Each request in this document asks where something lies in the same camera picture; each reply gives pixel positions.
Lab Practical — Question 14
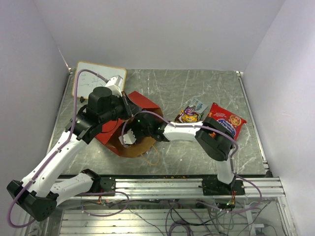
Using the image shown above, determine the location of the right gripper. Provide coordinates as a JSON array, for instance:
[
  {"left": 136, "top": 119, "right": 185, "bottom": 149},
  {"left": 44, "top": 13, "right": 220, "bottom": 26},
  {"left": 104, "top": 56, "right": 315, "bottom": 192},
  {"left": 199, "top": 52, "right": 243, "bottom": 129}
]
[{"left": 125, "top": 119, "right": 152, "bottom": 145}]

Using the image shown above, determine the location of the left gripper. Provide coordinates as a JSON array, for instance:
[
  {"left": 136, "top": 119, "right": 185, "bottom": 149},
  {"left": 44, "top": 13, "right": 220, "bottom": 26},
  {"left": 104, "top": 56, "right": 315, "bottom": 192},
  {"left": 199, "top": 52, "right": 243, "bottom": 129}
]
[{"left": 100, "top": 90, "right": 142, "bottom": 123}]

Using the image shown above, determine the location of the red paper bag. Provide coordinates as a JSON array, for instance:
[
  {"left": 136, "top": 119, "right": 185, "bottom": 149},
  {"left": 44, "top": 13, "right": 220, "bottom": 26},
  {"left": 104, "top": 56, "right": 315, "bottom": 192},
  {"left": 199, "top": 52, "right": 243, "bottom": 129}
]
[{"left": 95, "top": 91, "right": 163, "bottom": 158}]

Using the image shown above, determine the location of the red snack packet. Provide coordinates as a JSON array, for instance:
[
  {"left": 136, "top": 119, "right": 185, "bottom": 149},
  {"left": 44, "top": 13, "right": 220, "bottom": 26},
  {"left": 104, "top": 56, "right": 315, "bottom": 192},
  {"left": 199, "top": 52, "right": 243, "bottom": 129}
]
[{"left": 207, "top": 103, "right": 247, "bottom": 140}]

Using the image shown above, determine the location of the brown candy packet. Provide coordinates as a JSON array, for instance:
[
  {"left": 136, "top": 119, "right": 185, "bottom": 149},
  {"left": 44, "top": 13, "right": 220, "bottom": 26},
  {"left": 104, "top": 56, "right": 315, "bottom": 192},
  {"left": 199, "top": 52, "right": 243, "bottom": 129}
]
[{"left": 174, "top": 115, "right": 183, "bottom": 123}]

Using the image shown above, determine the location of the purple candy packet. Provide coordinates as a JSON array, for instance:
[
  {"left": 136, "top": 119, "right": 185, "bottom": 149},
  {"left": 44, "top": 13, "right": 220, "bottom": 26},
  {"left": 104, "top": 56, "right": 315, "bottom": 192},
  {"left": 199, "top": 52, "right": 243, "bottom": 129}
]
[{"left": 184, "top": 106, "right": 200, "bottom": 116}]

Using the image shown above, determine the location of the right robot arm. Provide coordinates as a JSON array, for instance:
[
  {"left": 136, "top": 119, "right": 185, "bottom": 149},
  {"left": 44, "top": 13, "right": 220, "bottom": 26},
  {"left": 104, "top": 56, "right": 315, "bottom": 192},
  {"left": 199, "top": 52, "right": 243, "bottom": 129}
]
[{"left": 124, "top": 111, "right": 239, "bottom": 195}]

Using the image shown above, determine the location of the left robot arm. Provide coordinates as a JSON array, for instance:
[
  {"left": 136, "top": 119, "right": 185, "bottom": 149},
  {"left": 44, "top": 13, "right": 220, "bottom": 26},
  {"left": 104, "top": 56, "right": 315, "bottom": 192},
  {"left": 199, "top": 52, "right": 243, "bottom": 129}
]
[{"left": 7, "top": 87, "right": 142, "bottom": 222}]

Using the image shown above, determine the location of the small whiteboard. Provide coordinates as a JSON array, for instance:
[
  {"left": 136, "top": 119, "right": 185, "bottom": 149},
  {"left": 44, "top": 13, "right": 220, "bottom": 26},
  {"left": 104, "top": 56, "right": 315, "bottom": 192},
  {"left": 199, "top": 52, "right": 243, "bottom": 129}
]
[{"left": 75, "top": 61, "right": 127, "bottom": 99}]

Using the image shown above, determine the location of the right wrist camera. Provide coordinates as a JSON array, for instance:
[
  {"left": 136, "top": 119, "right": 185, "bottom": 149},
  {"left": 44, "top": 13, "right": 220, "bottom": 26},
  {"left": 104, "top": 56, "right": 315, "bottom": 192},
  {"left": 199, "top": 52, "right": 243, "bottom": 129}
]
[{"left": 119, "top": 129, "right": 136, "bottom": 147}]

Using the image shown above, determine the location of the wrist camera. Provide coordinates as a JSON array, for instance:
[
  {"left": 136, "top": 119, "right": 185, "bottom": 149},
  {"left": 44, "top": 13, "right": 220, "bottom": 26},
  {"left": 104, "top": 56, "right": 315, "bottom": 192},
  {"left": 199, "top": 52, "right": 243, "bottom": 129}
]
[
  {"left": 105, "top": 75, "right": 124, "bottom": 97},
  {"left": 119, "top": 129, "right": 136, "bottom": 147}
]

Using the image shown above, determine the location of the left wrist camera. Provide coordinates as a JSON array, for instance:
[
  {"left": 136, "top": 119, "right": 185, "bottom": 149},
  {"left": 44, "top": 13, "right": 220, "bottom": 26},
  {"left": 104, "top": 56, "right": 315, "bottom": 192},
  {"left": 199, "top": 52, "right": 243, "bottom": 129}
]
[{"left": 105, "top": 75, "right": 124, "bottom": 97}]

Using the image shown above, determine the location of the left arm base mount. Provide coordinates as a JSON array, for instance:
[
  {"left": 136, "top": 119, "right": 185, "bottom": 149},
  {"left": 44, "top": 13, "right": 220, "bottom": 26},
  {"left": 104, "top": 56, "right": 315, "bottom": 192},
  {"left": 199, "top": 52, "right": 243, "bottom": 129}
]
[{"left": 100, "top": 177, "right": 116, "bottom": 196}]

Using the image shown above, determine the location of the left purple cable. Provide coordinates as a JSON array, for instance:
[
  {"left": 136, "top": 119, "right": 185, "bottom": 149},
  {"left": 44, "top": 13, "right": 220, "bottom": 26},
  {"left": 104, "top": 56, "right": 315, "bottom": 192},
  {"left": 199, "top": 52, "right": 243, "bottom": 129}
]
[{"left": 6, "top": 69, "right": 110, "bottom": 228}]

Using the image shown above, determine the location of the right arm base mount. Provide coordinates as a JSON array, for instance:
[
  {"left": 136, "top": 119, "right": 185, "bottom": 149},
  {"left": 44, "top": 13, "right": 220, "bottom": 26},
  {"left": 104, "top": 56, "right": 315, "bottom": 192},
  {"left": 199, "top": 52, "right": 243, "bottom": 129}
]
[{"left": 199, "top": 179, "right": 245, "bottom": 196}]

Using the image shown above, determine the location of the aluminium frame rail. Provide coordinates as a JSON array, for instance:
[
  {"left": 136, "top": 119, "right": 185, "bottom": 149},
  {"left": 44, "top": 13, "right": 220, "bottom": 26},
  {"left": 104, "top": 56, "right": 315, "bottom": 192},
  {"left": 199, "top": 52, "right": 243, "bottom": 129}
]
[{"left": 49, "top": 178, "right": 286, "bottom": 200}]

